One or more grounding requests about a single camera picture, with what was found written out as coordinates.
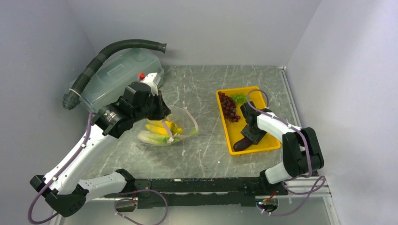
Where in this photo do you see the clear pink zip top bag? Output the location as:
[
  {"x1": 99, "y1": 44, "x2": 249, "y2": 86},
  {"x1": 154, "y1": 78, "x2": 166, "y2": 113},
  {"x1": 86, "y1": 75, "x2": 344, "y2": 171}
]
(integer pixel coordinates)
[{"x1": 141, "y1": 105, "x2": 199, "y2": 138}]

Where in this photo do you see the clear lidded storage box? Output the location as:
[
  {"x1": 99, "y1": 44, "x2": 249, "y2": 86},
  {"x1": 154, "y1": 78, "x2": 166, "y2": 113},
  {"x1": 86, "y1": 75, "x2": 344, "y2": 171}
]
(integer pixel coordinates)
[{"x1": 80, "y1": 48, "x2": 164, "y2": 113}]

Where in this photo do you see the yellow plastic tray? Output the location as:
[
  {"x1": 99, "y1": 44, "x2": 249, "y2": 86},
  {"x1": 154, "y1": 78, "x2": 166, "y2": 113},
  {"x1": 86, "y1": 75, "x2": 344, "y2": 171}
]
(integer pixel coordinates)
[{"x1": 215, "y1": 86, "x2": 281, "y2": 156}]

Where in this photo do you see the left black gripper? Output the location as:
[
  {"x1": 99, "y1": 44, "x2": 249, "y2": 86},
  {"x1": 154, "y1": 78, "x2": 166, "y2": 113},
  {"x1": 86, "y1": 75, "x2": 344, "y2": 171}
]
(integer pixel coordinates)
[{"x1": 133, "y1": 90, "x2": 171, "y2": 122}]

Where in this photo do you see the purple eggplant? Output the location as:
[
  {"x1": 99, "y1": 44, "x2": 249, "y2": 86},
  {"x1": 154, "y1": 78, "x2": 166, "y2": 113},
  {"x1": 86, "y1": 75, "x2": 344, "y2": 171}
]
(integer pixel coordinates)
[{"x1": 233, "y1": 137, "x2": 253, "y2": 152}]

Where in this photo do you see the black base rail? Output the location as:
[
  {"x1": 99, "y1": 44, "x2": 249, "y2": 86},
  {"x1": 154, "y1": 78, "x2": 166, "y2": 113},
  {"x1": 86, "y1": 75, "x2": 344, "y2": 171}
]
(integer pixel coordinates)
[{"x1": 104, "y1": 177, "x2": 288, "y2": 209}]

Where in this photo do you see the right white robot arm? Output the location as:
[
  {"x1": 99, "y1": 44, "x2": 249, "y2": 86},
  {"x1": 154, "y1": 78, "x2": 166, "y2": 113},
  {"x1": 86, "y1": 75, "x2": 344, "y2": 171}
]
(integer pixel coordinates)
[{"x1": 233, "y1": 102, "x2": 324, "y2": 195}]

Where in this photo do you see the purple grape bunch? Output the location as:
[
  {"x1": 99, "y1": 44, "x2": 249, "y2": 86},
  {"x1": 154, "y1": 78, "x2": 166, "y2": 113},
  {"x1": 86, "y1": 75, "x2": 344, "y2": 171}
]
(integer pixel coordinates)
[{"x1": 217, "y1": 91, "x2": 241, "y2": 123}]

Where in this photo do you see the green grape bunch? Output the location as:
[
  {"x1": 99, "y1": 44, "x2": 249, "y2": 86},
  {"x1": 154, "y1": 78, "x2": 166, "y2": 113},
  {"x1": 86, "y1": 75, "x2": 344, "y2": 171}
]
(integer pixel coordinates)
[{"x1": 230, "y1": 93, "x2": 247, "y2": 105}]

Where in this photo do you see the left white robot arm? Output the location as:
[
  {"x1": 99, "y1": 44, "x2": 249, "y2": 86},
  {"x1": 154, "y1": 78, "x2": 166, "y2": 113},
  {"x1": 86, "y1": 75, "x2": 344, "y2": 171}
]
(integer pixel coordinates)
[{"x1": 30, "y1": 81, "x2": 171, "y2": 217}]

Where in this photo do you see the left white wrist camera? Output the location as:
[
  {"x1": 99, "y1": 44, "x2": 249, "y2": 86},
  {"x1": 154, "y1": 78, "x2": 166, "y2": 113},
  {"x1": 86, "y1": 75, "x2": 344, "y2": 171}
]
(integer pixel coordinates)
[{"x1": 138, "y1": 73, "x2": 161, "y2": 95}]

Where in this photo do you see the black corrugated hose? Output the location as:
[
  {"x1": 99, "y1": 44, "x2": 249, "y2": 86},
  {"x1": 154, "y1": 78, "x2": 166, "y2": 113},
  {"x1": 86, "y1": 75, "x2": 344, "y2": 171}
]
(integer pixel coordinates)
[{"x1": 62, "y1": 39, "x2": 167, "y2": 111}]

